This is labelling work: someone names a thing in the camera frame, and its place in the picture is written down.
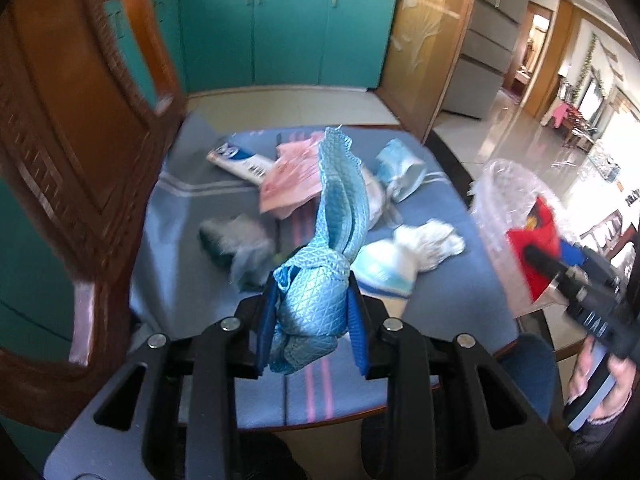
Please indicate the slatted wooden chair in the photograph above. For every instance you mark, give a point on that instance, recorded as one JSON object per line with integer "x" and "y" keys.
{"x": 612, "y": 227}

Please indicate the red wrapper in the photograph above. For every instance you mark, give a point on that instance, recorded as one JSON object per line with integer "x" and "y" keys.
{"x": 539, "y": 230}

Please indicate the grey dark green cloth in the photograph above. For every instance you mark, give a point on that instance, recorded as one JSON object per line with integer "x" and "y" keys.
{"x": 235, "y": 247}

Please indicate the pink hanging cloth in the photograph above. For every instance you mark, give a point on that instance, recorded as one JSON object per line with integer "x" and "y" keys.
{"x": 560, "y": 112}

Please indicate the person's right hand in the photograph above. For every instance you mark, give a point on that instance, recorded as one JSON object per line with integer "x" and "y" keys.
{"x": 580, "y": 372}

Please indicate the green wall garland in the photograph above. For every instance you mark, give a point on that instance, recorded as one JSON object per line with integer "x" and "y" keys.
{"x": 586, "y": 67}

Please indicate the blue chair cushion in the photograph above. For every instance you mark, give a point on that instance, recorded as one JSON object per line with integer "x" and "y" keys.
{"x": 530, "y": 375}

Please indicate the white crumpled tissue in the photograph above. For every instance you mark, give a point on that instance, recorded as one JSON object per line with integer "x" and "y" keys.
{"x": 430, "y": 242}

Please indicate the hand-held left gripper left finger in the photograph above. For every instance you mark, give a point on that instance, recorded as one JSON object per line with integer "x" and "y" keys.
{"x": 266, "y": 332}

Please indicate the white and blue tube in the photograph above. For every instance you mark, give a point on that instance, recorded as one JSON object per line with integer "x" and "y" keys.
{"x": 235, "y": 157}

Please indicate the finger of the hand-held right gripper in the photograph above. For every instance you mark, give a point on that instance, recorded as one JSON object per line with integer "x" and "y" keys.
{"x": 575, "y": 256}
{"x": 542, "y": 262}

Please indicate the blue mesh cloth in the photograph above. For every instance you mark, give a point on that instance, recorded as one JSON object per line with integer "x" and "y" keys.
{"x": 310, "y": 310}

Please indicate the wood framed glass door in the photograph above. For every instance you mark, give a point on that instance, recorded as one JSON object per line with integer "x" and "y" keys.
{"x": 425, "y": 60}

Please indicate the silver refrigerator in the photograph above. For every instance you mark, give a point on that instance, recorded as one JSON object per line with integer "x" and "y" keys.
{"x": 480, "y": 60}

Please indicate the white light blue cloth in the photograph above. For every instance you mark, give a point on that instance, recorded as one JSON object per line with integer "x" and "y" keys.
{"x": 385, "y": 270}

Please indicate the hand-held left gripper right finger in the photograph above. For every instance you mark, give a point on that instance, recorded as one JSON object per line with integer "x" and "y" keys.
{"x": 358, "y": 332}

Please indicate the person's right forearm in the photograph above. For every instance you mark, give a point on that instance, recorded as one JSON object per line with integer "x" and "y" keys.
{"x": 597, "y": 437}

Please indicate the white lattice wastebasket clear liner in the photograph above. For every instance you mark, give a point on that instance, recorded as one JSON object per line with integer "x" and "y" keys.
{"x": 495, "y": 220}

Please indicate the blue striped blanket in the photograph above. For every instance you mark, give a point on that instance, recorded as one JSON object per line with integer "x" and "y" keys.
{"x": 200, "y": 270}

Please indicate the teal lower kitchen cabinets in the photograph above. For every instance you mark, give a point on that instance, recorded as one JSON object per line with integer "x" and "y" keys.
{"x": 280, "y": 35}

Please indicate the carved wooden chair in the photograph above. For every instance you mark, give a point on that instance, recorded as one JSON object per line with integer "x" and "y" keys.
{"x": 60, "y": 135}

